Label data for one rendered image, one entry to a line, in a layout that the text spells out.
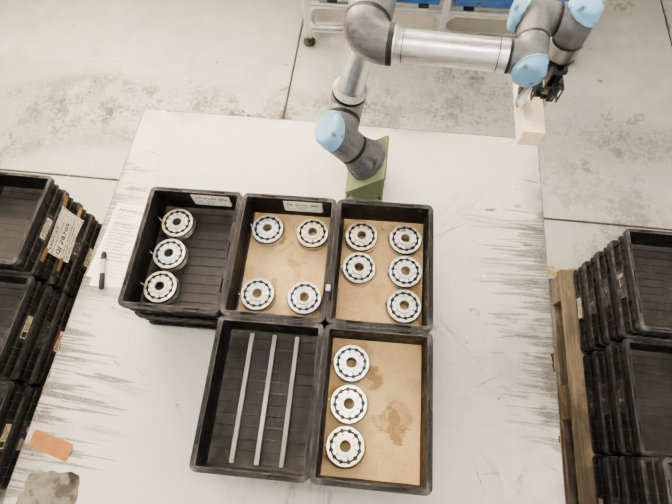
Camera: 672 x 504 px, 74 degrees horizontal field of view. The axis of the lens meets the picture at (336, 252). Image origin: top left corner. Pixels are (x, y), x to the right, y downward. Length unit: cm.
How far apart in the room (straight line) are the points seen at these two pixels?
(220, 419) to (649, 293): 162
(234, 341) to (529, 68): 105
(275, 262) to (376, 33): 73
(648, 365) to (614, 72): 197
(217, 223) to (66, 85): 212
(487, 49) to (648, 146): 214
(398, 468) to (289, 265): 66
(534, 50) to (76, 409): 160
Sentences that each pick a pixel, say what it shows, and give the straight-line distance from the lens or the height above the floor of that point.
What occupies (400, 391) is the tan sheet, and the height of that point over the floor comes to 83.
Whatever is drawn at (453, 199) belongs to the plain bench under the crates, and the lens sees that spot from 172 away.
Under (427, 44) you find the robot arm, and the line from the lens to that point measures 115.
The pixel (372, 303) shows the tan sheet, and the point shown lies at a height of 83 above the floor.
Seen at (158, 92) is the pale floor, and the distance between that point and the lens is 318.
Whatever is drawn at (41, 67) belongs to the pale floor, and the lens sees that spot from 368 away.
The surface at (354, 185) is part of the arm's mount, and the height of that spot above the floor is 78.
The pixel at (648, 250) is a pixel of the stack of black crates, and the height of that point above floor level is 49.
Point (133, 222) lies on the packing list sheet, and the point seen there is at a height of 70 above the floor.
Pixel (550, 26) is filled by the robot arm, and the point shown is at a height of 140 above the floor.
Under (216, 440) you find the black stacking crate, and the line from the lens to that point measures 137.
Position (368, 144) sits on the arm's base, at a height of 91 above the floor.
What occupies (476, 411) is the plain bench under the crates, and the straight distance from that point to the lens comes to 150.
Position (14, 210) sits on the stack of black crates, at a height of 49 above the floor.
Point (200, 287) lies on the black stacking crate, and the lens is 147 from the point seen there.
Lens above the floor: 215
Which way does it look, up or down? 67 degrees down
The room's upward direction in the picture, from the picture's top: 3 degrees counter-clockwise
